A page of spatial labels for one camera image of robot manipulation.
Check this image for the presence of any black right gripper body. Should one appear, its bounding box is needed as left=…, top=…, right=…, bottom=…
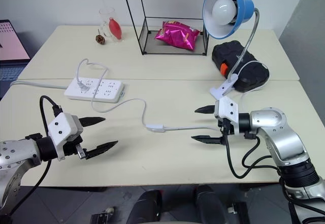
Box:
left=217, top=118, right=236, bottom=146

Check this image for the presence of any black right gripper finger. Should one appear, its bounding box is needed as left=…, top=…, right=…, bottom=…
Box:
left=190, top=134, right=223, bottom=146
left=194, top=105, right=216, bottom=115

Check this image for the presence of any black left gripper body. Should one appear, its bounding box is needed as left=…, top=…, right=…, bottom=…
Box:
left=62, top=135, right=88, bottom=160

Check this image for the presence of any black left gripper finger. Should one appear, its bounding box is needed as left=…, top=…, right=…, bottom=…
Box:
left=78, top=116, right=106, bottom=127
left=85, top=140, right=119, bottom=161

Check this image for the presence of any blue gooseneck clip desk lamp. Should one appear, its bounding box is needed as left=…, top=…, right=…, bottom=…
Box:
left=202, top=0, right=262, bottom=100

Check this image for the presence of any white power strip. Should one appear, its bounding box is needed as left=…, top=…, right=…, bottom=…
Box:
left=63, top=78, right=126, bottom=104

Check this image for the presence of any black case with orange latch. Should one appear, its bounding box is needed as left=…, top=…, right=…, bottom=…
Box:
left=211, top=41, right=270, bottom=93

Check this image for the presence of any dark rounded shape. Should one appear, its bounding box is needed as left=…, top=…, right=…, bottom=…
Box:
left=132, top=189, right=164, bottom=224
left=194, top=184, right=228, bottom=224

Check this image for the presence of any black metal base piece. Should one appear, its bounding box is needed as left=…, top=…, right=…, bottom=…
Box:
left=226, top=201, right=251, bottom=224
left=89, top=207, right=118, bottom=224

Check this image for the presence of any pink foil snack bag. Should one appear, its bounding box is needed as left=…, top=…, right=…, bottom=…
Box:
left=154, top=20, right=201, bottom=51

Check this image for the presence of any small brown dried flower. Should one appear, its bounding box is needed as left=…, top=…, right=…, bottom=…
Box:
left=94, top=29, right=106, bottom=46

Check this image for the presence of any red bulb-shaped object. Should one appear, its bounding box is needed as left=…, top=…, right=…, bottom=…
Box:
left=108, top=16, right=123, bottom=41

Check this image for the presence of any white light bulb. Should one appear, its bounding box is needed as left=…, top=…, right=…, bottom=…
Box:
left=211, top=0, right=236, bottom=26

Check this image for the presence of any clear glass cup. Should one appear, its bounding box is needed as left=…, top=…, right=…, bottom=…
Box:
left=99, top=7, right=125, bottom=43

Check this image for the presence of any laptop with pink screen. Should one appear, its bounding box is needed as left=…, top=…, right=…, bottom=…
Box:
left=0, top=19, right=31, bottom=83

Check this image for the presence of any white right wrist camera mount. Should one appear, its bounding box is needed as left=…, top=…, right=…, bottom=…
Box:
left=214, top=97, right=241, bottom=136

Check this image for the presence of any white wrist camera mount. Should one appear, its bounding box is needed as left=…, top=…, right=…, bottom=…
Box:
left=214, top=97, right=241, bottom=136
left=47, top=112, right=84, bottom=162

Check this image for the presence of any white lamp power cord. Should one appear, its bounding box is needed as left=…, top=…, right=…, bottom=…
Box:
left=76, top=58, right=267, bottom=134

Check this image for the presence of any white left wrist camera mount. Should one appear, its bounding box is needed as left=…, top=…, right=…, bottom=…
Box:
left=47, top=112, right=84, bottom=162

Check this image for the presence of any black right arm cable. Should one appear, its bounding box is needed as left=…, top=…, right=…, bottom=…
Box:
left=223, top=130, right=283, bottom=179

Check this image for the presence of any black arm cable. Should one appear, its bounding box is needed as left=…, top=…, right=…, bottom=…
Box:
left=223, top=130, right=283, bottom=179
left=0, top=95, right=63, bottom=218

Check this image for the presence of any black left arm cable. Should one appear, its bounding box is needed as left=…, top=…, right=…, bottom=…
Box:
left=0, top=95, right=63, bottom=218

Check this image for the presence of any white inline cord switch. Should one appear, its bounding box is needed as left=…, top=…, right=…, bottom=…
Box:
left=145, top=123, right=167, bottom=133

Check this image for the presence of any grey power strip cable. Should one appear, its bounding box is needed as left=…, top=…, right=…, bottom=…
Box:
left=10, top=79, right=69, bottom=90

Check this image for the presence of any black wire frame shelf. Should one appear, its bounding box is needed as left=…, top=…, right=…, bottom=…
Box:
left=120, top=0, right=218, bottom=56

